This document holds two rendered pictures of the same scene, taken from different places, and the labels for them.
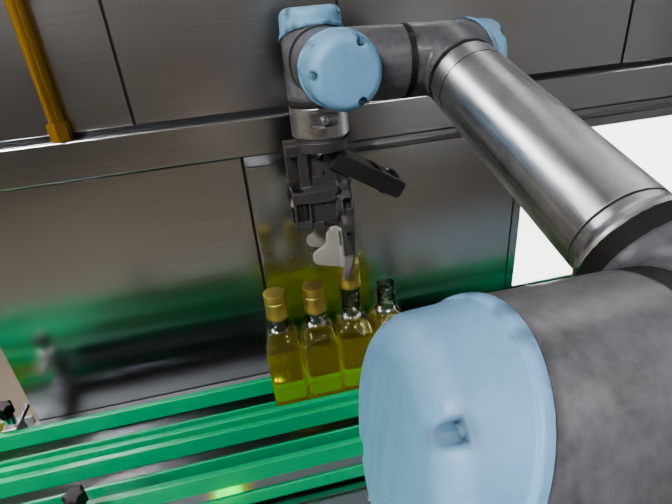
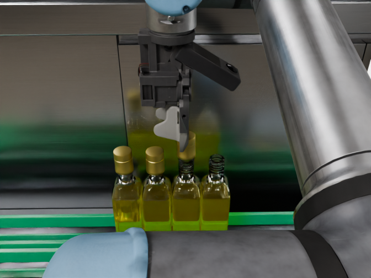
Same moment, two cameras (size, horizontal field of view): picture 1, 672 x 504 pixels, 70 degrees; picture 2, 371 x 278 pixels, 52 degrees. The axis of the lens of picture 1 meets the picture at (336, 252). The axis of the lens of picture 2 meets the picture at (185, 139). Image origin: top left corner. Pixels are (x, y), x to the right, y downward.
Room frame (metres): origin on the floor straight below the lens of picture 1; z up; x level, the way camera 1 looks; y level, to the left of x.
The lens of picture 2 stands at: (0.06, -0.10, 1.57)
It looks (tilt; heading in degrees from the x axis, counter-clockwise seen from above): 33 degrees down; 9
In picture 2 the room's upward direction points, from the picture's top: straight up
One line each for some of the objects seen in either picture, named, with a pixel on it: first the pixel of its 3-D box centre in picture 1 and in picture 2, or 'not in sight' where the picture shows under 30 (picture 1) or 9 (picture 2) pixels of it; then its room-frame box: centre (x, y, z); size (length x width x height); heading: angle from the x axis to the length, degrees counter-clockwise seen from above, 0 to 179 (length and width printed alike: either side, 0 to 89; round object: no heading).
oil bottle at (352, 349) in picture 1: (355, 363); (186, 218); (0.63, -0.02, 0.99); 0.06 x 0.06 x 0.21; 9
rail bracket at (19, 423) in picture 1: (22, 424); not in sight; (0.61, 0.56, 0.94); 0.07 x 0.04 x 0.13; 10
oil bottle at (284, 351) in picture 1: (289, 378); (130, 219); (0.61, 0.10, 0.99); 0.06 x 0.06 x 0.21; 9
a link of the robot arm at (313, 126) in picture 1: (319, 121); (171, 16); (0.63, 0.01, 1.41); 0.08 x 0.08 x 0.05
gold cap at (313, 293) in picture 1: (313, 297); (155, 160); (0.62, 0.04, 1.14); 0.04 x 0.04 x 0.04
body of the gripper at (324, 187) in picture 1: (319, 180); (168, 67); (0.63, 0.01, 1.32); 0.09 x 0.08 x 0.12; 100
